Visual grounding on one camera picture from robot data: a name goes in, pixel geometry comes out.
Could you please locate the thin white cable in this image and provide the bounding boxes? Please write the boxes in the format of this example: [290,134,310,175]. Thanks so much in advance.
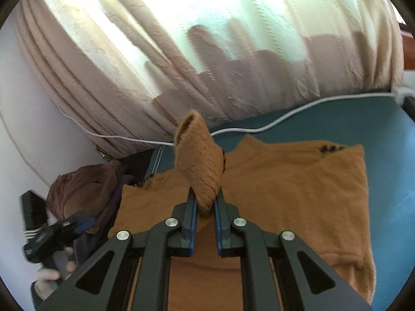
[0,110,52,188]

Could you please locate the white charger plug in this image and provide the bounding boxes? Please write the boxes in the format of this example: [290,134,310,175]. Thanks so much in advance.
[391,82,415,105]

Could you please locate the brown knitted sweater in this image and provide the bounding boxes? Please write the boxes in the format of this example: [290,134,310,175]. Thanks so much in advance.
[108,111,377,311]

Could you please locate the blue bed sheet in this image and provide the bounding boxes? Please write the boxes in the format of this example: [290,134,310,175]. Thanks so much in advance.
[147,95,415,311]

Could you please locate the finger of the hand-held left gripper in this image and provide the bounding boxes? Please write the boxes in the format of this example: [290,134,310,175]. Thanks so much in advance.
[60,211,96,234]

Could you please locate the person's left hand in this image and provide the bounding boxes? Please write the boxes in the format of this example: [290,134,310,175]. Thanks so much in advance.
[32,246,78,300]

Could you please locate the dark purple cloth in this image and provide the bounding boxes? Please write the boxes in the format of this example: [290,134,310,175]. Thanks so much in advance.
[70,168,138,279]

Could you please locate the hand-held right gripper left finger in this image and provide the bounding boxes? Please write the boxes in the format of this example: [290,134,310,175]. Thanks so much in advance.
[39,187,198,311]

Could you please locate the brown cloth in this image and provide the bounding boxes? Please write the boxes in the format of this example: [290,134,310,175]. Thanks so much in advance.
[45,160,130,234]

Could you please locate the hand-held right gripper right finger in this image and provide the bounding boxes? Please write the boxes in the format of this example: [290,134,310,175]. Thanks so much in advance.
[215,189,373,311]

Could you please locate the wooden furniture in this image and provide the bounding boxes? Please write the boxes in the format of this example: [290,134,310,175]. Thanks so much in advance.
[397,16,415,72]

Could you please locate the beige curtain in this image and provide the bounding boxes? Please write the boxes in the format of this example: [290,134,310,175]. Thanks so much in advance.
[15,0,406,161]

